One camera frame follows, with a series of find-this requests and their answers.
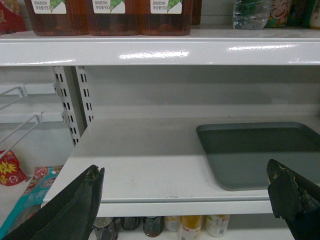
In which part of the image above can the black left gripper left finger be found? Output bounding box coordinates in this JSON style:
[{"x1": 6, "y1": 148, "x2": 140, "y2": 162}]
[{"x1": 3, "y1": 164, "x2": 105, "y2": 240}]

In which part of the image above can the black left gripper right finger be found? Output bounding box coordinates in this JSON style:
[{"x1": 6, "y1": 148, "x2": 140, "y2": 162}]
[{"x1": 266, "y1": 159, "x2": 320, "y2": 240}]

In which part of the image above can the grey silver tray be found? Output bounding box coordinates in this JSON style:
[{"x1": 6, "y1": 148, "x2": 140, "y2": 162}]
[{"x1": 196, "y1": 121, "x2": 320, "y2": 191}]

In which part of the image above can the teal snack bag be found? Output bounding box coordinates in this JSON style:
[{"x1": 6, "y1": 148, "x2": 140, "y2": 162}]
[{"x1": 0, "y1": 165, "x2": 63, "y2": 238}]

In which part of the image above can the red snack bag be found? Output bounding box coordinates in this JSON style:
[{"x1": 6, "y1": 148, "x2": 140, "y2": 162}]
[{"x1": 0, "y1": 150, "x2": 27, "y2": 187}]

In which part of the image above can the white metal shelf rack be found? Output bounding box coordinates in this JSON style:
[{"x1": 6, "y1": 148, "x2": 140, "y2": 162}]
[{"x1": 0, "y1": 25, "x2": 320, "y2": 217}]

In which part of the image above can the clear water bottle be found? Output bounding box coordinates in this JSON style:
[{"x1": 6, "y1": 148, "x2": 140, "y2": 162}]
[{"x1": 232, "y1": 0, "x2": 273, "y2": 30}]

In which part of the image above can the brown tea bottle left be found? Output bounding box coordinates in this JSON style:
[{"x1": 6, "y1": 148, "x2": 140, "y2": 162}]
[{"x1": 24, "y1": 0, "x2": 89, "y2": 36}]

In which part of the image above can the brown tea bottle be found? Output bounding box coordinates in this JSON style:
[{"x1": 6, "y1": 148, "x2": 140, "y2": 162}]
[
  {"x1": 137, "y1": 0, "x2": 193, "y2": 36},
  {"x1": 85, "y1": 0, "x2": 139, "y2": 36},
  {"x1": 24, "y1": 0, "x2": 89, "y2": 36}
]

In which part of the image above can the brown tea bottle middle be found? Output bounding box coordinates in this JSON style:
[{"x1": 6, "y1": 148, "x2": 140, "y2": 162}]
[{"x1": 85, "y1": 0, "x2": 139, "y2": 36}]

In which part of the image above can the brown tea bottle right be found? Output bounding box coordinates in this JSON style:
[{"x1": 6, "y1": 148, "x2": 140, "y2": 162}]
[{"x1": 137, "y1": 0, "x2": 193, "y2": 36}]

